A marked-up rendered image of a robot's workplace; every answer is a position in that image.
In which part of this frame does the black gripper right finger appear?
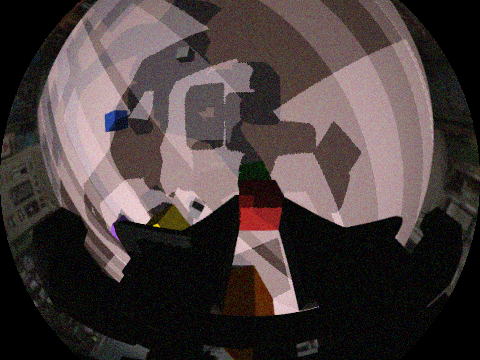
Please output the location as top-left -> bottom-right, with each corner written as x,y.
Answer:
279,196 -> 403,311

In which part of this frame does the purple cube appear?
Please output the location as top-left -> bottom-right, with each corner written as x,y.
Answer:
109,215 -> 129,241

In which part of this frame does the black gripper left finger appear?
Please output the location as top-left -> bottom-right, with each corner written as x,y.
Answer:
115,195 -> 239,315

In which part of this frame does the blue block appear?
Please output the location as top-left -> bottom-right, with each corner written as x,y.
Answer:
104,109 -> 128,132

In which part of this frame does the yellow cube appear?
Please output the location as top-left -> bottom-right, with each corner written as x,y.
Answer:
147,204 -> 191,231

